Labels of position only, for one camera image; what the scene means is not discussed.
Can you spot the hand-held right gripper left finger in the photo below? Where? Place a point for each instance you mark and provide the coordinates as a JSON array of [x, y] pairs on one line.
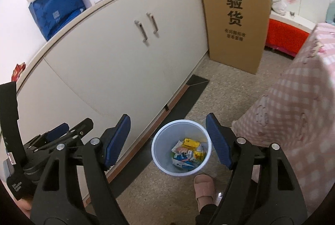
[[117, 141]]

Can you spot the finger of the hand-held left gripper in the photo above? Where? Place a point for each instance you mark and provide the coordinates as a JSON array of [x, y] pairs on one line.
[[81, 127], [57, 130]]

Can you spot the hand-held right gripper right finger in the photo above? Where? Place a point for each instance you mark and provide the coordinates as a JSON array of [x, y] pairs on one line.
[[217, 141]]

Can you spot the pile of wrappers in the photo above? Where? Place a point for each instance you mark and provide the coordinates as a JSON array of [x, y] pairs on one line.
[[188, 153]]

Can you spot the pale blue plastic bin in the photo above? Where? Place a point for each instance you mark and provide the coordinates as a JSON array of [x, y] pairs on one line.
[[162, 151]]

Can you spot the red paper decoration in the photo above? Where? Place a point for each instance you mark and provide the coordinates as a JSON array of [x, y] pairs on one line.
[[18, 71]]

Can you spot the pink slipper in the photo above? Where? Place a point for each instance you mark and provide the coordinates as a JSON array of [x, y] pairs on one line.
[[204, 188]]

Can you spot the cream floor cabinet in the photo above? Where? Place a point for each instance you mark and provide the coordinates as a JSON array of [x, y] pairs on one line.
[[104, 70]]

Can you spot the person's black trouser leg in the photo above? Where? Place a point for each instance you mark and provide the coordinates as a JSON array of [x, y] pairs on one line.
[[206, 214]]

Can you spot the pink checked tablecloth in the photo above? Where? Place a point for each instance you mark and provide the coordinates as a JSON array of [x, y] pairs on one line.
[[293, 110]]

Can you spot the tall cardboard box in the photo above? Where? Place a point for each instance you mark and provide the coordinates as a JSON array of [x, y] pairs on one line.
[[235, 52]]

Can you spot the blue paper bag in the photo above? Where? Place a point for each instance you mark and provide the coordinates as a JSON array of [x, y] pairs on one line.
[[57, 10]]

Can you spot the light green bed headboard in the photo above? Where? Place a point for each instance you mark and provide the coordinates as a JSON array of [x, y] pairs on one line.
[[331, 13]]

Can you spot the pink flower wall sticker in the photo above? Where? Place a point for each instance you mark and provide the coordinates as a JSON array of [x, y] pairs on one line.
[[290, 0]]

